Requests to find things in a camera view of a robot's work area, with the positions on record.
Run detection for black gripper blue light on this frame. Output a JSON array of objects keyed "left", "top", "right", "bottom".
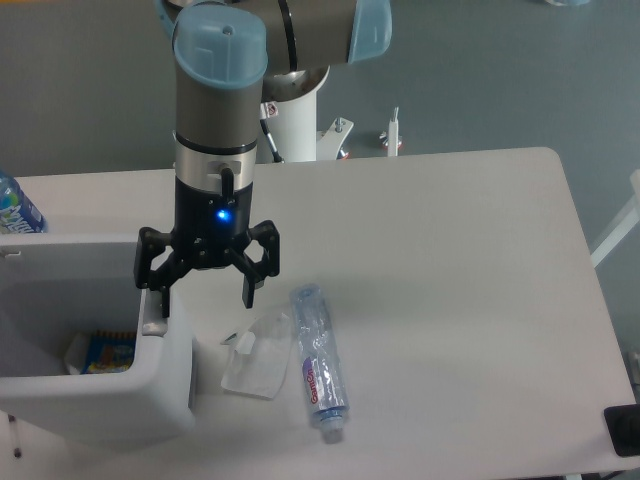
[{"left": 134, "top": 178, "right": 280, "bottom": 319}]

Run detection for white plastic trash can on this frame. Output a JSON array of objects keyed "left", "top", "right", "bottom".
[{"left": 1, "top": 234, "right": 197, "bottom": 443}]

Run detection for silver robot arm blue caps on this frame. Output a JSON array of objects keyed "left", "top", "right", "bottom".
[{"left": 134, "top": 1, "right": 392, "bottom": 317}]

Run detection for crumpled clear plastic wrapper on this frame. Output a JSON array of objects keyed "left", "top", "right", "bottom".
[{"left": 221, "top": 311, "right": 293, "bottom": 400}]

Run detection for colourful snack packet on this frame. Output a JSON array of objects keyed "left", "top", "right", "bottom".
[{"left": 63, "top": 330, "right": 136, "bottom": 375}]

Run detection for crushed clear plastic bottle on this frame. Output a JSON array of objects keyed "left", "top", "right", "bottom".
[{"left": 290, "top": 284, "right": 349, "bottom": 444}]

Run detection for blue labelled water bottle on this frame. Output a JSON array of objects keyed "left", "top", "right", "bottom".
[{"left": 1, "top": 172, "right": 48, "bottom": 234}]

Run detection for black clamp at table edge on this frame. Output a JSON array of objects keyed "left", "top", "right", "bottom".
[{"left": 603, "top": 404, "right": 640, "bottom": 457}]

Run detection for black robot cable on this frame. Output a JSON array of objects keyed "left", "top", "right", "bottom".
[{"left": 258, "top": 102, "right": 286, "bottom": 164}]

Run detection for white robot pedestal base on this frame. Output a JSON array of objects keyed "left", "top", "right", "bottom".
[{"left": 171, "top": 64, "right": 356, "bottom": 170}]

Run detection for white table leg bracket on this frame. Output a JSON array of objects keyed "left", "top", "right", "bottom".
[{"left": 379, "top": 106, "right": 404, "bottom": 157}]

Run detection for white frame leg right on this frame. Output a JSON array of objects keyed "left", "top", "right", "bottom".
[{"left": 590, "top": 170, "right": 639, "bottom": 268}]

